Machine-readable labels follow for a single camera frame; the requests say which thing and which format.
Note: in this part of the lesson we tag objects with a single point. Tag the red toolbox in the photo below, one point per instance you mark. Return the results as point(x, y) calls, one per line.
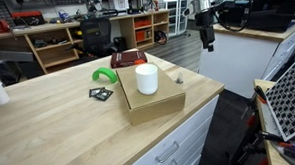
point(26, 17)

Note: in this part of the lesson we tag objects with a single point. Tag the dark red book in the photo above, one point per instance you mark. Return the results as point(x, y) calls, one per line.
point(128, 58)

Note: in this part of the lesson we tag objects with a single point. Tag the black office chair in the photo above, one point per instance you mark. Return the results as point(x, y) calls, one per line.
point(95, 34)

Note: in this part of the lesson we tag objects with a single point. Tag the red bench tool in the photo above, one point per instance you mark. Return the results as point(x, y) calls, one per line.
point(2, 26)

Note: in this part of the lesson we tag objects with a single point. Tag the flat orange storage bin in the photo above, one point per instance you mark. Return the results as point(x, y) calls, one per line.
point(142, 23)

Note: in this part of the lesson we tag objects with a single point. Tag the wooden workbench with shelves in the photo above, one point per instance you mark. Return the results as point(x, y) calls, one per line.
point(53, 55)

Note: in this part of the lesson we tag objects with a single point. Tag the tall orange storage bin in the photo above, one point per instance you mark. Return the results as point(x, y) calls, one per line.
point(142, 35)

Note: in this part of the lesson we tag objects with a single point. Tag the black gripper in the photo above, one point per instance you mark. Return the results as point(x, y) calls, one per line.
point(207, 35)

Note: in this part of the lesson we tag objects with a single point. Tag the black floor bin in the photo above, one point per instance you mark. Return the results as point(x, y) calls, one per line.
point(120, 44)

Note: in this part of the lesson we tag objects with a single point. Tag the black teabag packet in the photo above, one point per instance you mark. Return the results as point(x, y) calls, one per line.
point(104, 94)
point(94, 91)

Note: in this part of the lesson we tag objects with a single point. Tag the brown cardboard box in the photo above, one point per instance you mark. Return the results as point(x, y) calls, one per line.
point(155, 102)

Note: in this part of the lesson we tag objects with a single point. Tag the black white checkerboard panel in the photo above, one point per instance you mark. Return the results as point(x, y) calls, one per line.
point(288, 99)

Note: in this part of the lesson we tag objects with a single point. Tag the white drawer cabinet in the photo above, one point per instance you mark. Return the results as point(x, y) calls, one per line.
point(189, 134)

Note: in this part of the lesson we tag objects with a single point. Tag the white drawer rack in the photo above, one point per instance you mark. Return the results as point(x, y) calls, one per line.
point(176, 14)

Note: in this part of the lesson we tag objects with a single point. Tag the black equipment case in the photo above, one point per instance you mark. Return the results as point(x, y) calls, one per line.
point(271, 13)

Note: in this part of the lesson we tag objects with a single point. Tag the grey flat panel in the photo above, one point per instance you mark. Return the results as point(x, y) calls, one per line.
point(13, 56)

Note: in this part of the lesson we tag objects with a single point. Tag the white ceramic mug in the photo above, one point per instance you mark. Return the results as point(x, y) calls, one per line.
point(146, 80)

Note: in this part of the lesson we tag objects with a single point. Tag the small wooden side table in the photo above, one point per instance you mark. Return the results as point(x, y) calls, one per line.
point(274, 153)

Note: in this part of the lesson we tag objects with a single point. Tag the white counter with wooden top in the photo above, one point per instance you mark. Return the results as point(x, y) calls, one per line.
point(233, 62)

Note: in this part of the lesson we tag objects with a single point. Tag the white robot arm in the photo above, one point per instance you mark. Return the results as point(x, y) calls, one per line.
point(204, 17)

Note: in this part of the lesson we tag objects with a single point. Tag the green plastic arc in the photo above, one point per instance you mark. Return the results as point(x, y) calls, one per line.
point(104, 72)

